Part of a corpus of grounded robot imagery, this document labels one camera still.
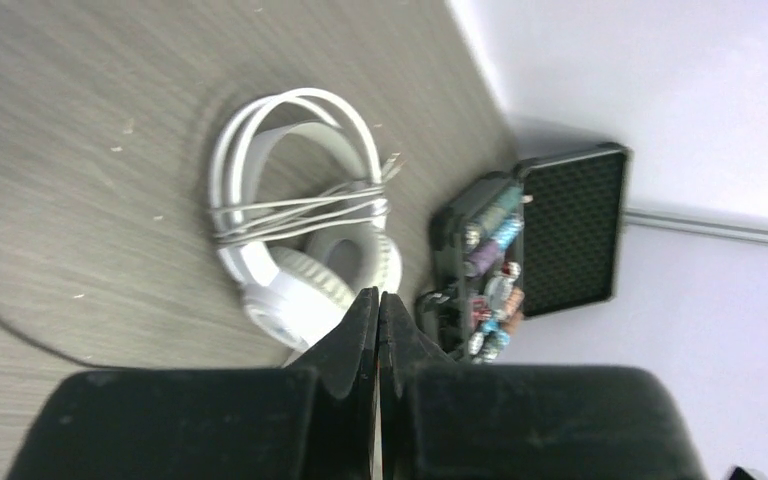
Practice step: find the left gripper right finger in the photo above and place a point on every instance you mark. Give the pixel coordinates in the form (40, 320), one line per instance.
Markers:
(447, 420)

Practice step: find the black poker chip case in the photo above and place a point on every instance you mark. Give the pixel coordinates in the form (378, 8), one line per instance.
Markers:
(538, 239)

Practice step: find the small white headphones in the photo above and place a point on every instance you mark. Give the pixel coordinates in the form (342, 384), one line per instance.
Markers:
(299, 263)

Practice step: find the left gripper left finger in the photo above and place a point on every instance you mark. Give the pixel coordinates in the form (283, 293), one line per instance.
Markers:
(313, 419)

